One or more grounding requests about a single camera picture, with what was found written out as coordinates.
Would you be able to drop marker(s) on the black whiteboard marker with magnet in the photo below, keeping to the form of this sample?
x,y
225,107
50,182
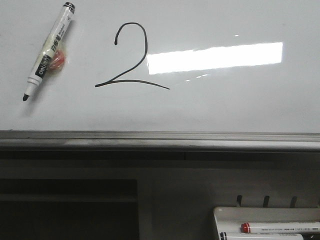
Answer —
x,y
49,49

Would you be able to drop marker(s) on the black capped whiteboard marker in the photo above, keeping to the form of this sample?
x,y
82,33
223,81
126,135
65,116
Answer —
x,y
259,236

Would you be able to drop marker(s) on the red capped whiteboard marker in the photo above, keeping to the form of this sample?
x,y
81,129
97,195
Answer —
x,y
280,227

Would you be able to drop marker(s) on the white whiteboard with aluminium frame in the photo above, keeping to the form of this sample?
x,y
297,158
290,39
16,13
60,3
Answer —
x,y
180,75

